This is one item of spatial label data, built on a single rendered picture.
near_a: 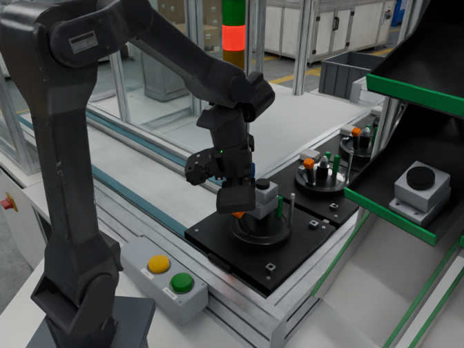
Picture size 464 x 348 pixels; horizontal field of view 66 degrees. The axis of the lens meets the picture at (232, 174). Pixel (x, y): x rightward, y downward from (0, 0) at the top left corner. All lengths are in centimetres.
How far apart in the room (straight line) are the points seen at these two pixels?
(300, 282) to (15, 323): 57
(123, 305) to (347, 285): 36
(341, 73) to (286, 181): 180
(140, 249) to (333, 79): 217
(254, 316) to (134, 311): 21
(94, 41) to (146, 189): 75
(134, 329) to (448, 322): 44
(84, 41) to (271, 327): 51
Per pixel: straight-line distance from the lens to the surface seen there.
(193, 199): 99
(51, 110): 35
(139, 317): 55
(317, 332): 78
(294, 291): 70
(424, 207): 48
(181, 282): 70
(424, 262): 63
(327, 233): 82
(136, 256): 78
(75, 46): 33
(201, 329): 77
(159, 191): 103
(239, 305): 67
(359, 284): 64
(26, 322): 88
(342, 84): 270
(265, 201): 72
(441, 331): 63
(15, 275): 234
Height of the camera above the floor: 149
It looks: 32 degrees down
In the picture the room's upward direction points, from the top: straight up
